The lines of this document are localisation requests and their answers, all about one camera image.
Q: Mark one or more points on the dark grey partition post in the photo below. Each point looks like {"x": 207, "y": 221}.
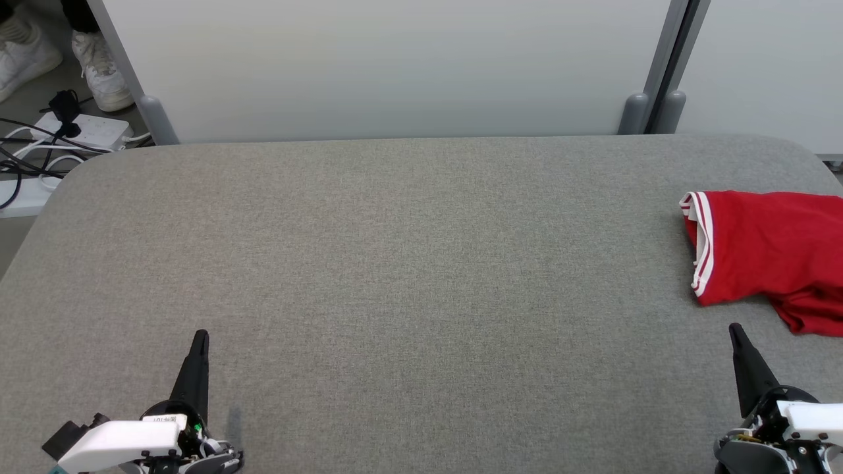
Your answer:
{"x": 670, "y": 112}

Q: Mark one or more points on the grey partition end post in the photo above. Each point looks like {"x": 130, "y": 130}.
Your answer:
{"x": 158, "y": 118}

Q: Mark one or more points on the white sneaker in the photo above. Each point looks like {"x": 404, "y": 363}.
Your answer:
{"x": 105, "y": 72}
{"x": 26, "y": 62}

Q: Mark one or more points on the wide white partition panel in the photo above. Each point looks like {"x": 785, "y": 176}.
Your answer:
{"x": 395, "y": 66}

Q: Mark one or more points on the black power plug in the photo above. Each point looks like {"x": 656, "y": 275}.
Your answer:
{"x": 64, "y": 108}

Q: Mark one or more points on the light grey partition post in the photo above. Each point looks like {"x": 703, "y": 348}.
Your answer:
{"x": 635, "y": 115}

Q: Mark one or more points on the white power strip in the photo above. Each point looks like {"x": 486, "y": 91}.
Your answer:
{"x": 92, "y": 130}
{"x": 26, "y": 197}

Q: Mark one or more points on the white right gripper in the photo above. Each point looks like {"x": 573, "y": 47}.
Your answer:
{"x": 790, "y": 447}

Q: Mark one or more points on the red basketball jersey white sleeves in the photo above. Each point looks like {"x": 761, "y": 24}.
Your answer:
{"x": 770, "y": 243}

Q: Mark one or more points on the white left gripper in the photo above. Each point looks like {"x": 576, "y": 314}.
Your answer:
{"x": 118, "y": 444}

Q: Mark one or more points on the teal left camera connector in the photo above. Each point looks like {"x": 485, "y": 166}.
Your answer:
{"x": 58, "y": 470}

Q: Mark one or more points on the narrow white partition panel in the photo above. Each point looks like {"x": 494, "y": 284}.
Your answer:
{"x": 770, "y": 66}

